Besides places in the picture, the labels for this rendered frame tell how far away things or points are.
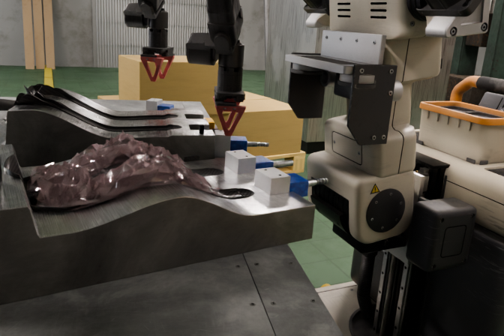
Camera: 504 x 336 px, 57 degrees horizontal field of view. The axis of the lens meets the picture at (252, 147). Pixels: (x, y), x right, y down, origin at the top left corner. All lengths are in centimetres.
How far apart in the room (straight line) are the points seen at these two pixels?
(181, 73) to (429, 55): 204
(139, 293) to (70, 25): 955
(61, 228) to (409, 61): 77
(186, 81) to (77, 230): 243
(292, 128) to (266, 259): 286
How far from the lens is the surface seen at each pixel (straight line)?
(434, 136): 133
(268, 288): 59
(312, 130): 409
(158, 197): 59
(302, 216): 70
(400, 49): 104
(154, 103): 148
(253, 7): 1090
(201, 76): 299
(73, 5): 1004
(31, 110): 93
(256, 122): 329
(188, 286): 59
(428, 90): 479
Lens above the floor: 111
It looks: 15 degrees down
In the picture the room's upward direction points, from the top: 4 degrees clockwise
